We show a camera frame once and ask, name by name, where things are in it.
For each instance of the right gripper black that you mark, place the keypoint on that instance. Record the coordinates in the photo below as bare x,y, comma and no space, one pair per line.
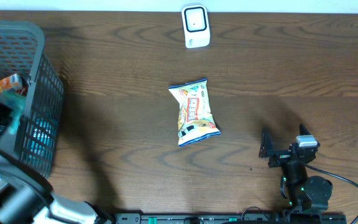
267,150

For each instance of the yellow snack bag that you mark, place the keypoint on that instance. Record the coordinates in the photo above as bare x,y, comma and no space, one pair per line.
195,120

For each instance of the small orange snack pack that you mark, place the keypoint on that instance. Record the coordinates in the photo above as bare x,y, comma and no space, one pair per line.
11,83

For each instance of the red-brown chocolate bar wrapper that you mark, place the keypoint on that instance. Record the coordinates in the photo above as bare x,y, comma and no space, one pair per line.
22,91

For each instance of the light teal wet wipes pack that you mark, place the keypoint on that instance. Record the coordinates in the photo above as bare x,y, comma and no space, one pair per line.
16,103

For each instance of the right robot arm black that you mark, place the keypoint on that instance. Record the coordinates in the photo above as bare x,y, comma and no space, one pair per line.
307,194

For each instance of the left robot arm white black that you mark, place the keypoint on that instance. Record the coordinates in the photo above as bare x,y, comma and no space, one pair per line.
27,197

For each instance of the white barcode scanner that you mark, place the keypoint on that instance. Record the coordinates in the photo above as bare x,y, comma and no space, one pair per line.
196,26

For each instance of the grey plastic mesh basket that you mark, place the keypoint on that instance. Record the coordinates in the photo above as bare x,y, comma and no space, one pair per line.
22,52

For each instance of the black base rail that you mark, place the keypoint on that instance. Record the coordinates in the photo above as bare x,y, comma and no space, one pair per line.
258,217

